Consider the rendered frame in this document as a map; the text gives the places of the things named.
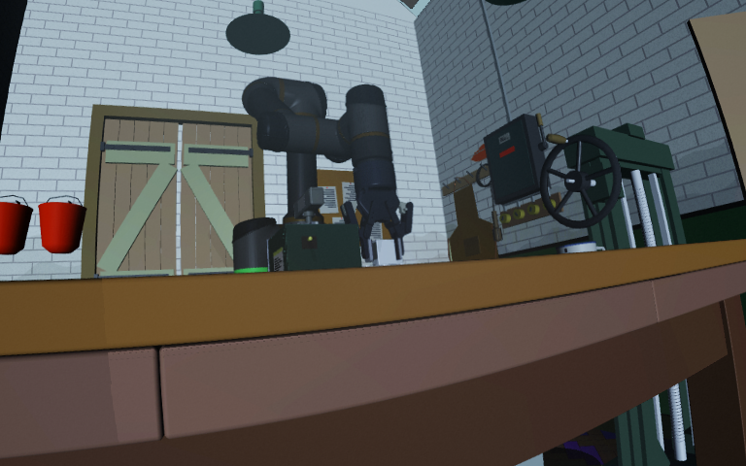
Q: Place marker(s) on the dark green ceiling lamp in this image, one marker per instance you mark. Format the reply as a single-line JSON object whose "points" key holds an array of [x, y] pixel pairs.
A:
{"points": [[258, 33]]}

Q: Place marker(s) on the grey conduit pipe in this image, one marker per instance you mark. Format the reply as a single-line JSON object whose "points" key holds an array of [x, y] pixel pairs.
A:
{"points": [[494, 58]]}

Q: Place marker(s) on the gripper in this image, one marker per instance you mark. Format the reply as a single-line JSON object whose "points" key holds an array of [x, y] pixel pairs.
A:
{"points": [[377, 200]]}

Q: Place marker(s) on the wooden rail with yellow knobs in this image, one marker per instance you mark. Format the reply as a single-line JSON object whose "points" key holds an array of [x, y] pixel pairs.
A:
{"points": [[527, 211]]}

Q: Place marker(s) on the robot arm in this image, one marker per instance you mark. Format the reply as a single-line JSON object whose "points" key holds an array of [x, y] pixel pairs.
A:
{"points": [[366, 128]]}

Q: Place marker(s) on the brown wooden workbench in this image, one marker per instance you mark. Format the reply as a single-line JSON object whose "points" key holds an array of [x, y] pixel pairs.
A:
{"points": [[379, 386]]}

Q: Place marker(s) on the cork notice board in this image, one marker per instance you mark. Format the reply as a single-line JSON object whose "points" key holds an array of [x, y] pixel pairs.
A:
{"points": [[331, 193]]}

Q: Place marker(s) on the dark green lock body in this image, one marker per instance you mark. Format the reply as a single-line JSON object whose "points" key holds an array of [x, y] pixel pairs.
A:
{"points": [[321, 247]]}

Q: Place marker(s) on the wooden double door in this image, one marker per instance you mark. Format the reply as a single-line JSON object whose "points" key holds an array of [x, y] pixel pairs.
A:
{"points": [[173, 193]]}

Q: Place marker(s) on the black can with green base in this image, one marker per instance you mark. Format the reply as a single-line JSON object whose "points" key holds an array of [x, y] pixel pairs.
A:
{"points": [[254, 247]]}

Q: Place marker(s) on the white mug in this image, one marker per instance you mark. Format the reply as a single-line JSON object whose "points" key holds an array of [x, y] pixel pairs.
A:
{"points": [[580, 247]]}

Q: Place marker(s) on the white striker bar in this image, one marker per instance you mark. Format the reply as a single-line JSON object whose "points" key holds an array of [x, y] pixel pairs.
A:
{"points": [[384, 252]]}

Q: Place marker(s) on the dark switch box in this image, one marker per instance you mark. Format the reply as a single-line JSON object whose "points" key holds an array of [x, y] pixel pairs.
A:
{"points": [[513, 161]]}

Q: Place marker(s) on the black handwheel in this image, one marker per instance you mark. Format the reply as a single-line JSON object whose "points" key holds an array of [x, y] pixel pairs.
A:
{"points": [[579, 183]]}

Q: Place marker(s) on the green screw press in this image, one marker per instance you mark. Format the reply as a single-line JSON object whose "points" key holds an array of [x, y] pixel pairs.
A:
{"points": [[643, 193]]}

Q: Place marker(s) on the red bucket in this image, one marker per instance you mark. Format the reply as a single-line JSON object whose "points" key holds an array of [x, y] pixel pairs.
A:
{"points": [[62, 226], [6, 225]]}

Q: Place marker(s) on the switch lever with tan grip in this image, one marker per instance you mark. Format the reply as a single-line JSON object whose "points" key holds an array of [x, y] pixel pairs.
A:
{"points": [[550, 137]]}

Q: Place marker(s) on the wooden wall rack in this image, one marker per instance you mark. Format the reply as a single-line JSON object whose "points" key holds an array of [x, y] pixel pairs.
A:
{"points": [[463, 181]]}

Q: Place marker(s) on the brown wooden box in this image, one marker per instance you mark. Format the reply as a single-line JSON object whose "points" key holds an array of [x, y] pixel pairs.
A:
{"points": [[473, 238]]}

